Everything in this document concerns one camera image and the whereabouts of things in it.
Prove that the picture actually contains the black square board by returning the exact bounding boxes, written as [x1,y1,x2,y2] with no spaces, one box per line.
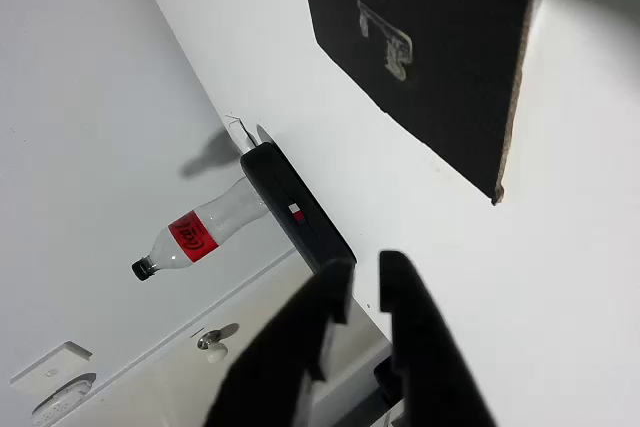
[297,0,546,206]

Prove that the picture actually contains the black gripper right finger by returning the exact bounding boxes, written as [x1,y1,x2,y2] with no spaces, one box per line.
[378,249,497,427]

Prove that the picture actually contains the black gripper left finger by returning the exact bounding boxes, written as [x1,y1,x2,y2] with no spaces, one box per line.
[204,257,357,427]

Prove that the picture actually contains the clear cola bottle red label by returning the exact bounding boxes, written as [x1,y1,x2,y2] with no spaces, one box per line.
[131,174,269,282]

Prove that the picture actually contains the round white perforated disc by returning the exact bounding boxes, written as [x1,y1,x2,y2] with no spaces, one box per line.
[29,372,97,426]

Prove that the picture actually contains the white cabinet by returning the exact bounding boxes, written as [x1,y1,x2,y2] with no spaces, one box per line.
[59,246,396,427]

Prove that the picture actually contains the white wall plate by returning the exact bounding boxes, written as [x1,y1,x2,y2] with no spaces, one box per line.
[9,340,94,398]

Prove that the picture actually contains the black rectangular box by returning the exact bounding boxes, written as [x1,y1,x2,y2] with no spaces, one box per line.
[239,141,358,273]

